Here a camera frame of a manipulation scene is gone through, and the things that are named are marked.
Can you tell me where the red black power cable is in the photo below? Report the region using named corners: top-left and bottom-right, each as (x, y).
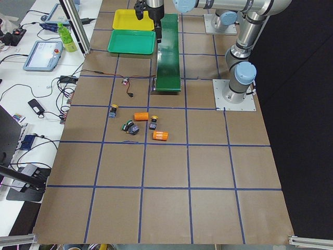
top-left (78, 69), bottom-right (158, 98)

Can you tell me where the small motor controller board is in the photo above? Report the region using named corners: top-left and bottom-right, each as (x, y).
top-left (122, 78), bottom-right (129, 85)

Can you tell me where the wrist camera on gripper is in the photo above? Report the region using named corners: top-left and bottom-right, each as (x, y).
top-left (134, 0), bottom-right (146, 20)

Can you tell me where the green push button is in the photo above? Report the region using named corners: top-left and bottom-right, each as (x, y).
top-left (122, 120), bottom-right (134, 132)
top-left (127, 123), bottom-right (140, 135)

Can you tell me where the green conveyor belt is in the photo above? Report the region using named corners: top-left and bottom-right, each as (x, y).
top-left (152, 14), bottom-right (181, 92)

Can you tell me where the black camera stand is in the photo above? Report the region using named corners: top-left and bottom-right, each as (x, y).
top-left (1, 107), bottom-right (45, 194)

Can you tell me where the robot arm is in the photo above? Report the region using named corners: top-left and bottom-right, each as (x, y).
top-left (222, 1), bottom-right (274, 104)
top-left (134, 0), bottom-right (291, 43)

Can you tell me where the aluminium frame post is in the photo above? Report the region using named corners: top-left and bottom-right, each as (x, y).
top-left (59, 0), bottom-right (91, 55)

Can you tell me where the black power adapter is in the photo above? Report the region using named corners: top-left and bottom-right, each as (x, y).
top-left (59, 76), bottom-right (78, 84)

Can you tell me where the orange cylinder marked 4680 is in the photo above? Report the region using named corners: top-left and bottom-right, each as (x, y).
top-left (152, 131), bottom-right (169, 141)

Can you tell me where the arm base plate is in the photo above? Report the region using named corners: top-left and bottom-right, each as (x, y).
top-left (204, 11), bottom-right (237, 35)
top-left (213, 79), bottom-right (256, 111)

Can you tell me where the green tea bottle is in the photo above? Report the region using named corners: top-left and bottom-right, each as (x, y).
top-left (57, 23), bottom-right (78, 53)

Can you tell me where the black usb hub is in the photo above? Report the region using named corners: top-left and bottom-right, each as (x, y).
top-left (19, 164), bottom-right (51, 189)

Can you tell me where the yellow plastic tray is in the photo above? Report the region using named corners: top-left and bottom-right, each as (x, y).
top-left (112, 9), bottom-right (154, 31)

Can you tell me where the yellow push button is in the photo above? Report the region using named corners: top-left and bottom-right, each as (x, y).
top-left (149, 115), bottom-right (158, 130)
top-left (109, 104), bottom-right (118, 118)

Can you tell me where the green plastic tray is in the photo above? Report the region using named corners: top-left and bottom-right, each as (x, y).
top-left (107, 30), bottom-right (156, 55)

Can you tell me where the teach pendant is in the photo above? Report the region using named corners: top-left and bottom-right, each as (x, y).
top-left (44, 4), bottom-right (70, 26)
top-left (23, 41), bottom-right (63, 72)

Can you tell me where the teach pendant far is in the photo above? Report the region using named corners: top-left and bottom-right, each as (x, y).
top-left (44, 4), bottom-right (70, 26)

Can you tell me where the teach pendant near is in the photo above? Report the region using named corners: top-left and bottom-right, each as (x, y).
top-left (23, 41), bottom-right (63, 72)

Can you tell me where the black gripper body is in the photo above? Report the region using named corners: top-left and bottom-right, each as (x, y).
top-left (146, 0), bottom-right (164, 24)

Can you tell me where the plain orange cylinder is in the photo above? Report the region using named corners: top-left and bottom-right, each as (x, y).
top-left (134, 112), bottom-right (149, 121)

